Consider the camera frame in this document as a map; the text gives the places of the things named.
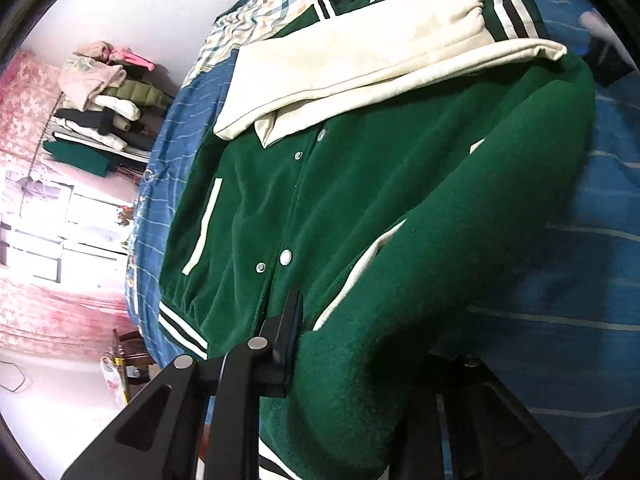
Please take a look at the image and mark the dark green folded garment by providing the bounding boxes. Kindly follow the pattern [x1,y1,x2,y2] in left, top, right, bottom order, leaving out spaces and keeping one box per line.
[42,140,119,178]

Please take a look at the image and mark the green and cream varsity jacket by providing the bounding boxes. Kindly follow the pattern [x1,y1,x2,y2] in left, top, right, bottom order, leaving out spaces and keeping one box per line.
[158,0,594,479]

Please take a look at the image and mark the blue striped bed sheet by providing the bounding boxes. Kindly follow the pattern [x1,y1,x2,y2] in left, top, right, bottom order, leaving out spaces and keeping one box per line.
[124,0,640,480]

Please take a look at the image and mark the white plastic bag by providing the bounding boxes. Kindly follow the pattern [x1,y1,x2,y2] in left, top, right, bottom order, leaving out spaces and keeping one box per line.
[100,356,128,408]

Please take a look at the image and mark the pink floral curtain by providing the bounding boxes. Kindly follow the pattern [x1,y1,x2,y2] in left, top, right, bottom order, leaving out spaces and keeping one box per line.
[1,50,134,361]

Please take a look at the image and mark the pile of folded clothes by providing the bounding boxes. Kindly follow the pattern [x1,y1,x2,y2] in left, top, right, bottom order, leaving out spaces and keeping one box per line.
[53,41,172,157]

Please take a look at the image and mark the dark wooden bedside furniture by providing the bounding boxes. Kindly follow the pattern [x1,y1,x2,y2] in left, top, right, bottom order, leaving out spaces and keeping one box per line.
[111,330,156,403]

